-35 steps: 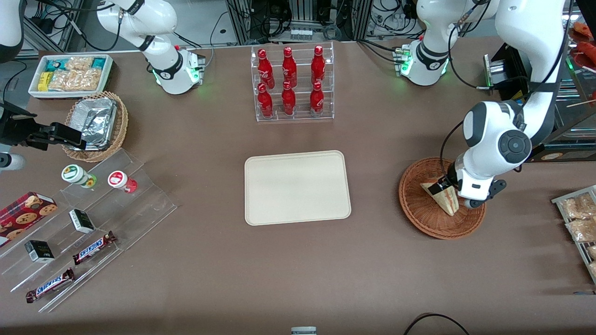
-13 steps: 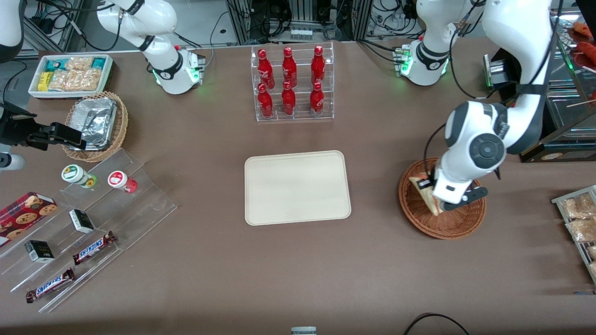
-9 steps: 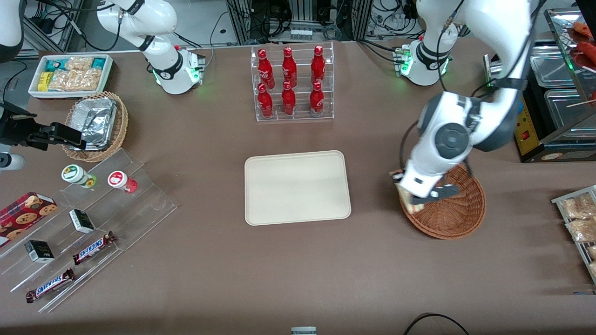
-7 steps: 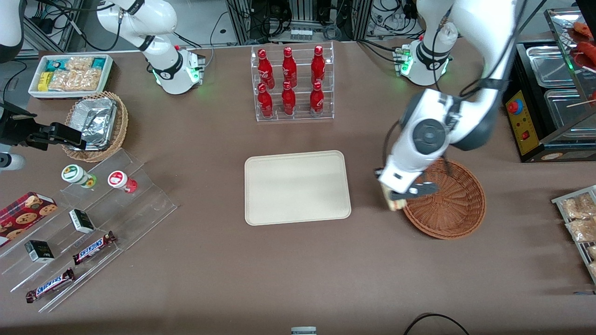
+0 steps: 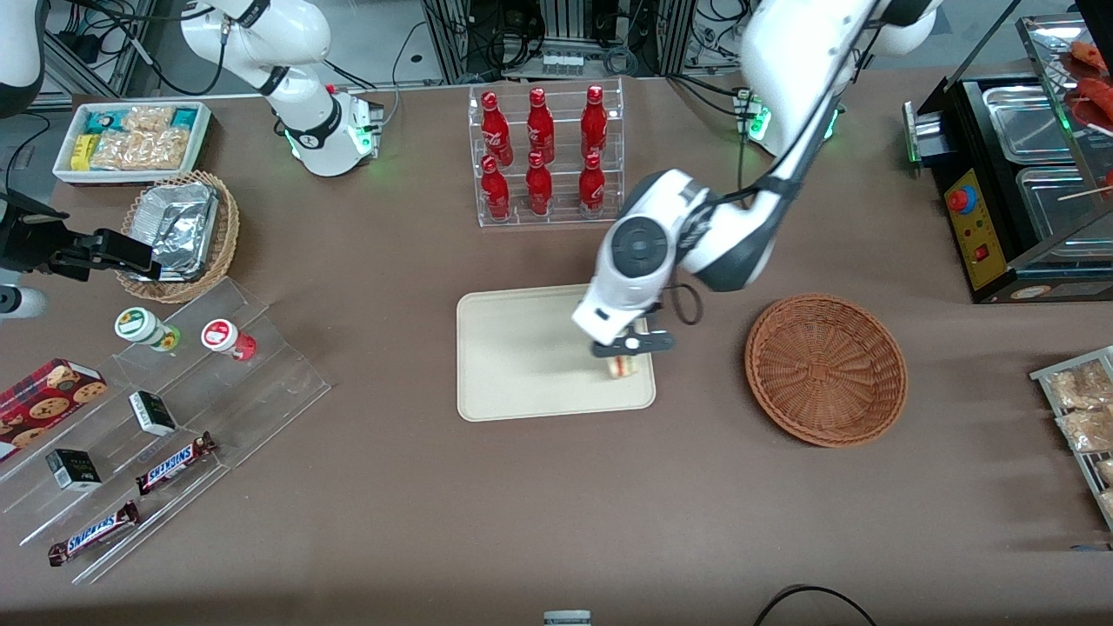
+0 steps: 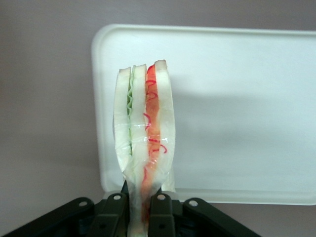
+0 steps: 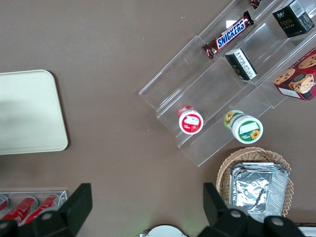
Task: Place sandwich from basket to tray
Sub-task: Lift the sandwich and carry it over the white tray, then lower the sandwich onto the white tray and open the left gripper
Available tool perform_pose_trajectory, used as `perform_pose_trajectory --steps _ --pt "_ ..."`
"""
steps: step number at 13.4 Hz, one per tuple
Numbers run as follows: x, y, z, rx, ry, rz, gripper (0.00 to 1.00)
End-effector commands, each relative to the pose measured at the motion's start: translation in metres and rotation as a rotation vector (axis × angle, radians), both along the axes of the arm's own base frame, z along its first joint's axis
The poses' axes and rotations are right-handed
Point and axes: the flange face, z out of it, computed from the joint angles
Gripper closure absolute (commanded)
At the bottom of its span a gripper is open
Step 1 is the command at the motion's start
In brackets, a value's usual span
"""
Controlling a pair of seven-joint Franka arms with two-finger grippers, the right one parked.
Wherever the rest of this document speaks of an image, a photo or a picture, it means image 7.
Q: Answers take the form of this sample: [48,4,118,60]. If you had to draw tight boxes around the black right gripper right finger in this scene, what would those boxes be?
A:
[198,182,305,237]

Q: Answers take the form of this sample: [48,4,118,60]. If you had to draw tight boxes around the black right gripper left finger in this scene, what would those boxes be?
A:
[0,183,93,237]

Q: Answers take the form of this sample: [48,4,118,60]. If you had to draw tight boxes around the woven wicker basket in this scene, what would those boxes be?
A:
[216,147,294,218]

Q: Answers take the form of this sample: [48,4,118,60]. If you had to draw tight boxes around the cream plastic tray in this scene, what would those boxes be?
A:
[0,69,69,156]

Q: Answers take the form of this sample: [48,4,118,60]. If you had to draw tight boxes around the red cola can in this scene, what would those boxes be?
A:
[24,194,60,225]
[0,196,38,224]

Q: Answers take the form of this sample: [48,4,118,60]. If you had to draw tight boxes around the clear acrylic can holder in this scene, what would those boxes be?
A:
[0,189,68,227]

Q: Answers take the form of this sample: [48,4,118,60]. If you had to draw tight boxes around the aluminium foil container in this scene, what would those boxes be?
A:
[229,161,290,224]

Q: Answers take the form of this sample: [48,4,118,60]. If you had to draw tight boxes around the white round object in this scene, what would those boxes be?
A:
[139,224,189,237]

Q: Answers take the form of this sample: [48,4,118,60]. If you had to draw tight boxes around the green lidded sunflower jar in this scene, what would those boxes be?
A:
[223,110,264,145]

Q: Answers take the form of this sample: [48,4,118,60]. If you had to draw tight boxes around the red lidded strawberry jar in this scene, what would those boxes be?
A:
[177,105,204,135]

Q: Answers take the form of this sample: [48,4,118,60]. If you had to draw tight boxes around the clear acrylic stepped shelf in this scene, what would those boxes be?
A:
[138,0,316,168]

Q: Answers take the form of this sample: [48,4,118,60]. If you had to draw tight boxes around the small black tissue pack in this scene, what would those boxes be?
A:
[224,47,258,81]

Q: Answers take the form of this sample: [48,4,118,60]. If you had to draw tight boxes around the red chocolate chip cookie box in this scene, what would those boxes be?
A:
[273,48,316,102]

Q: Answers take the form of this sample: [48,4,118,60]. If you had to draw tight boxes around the Snickers chocolate bar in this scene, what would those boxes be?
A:
[202,10,255,60]

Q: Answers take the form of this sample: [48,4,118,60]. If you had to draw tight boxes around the black Face tissue box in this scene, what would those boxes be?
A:
[272,0,316,39]

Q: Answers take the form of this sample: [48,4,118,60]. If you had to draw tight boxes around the brown wrapped candy bar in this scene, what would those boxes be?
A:
[248,0,263,10]

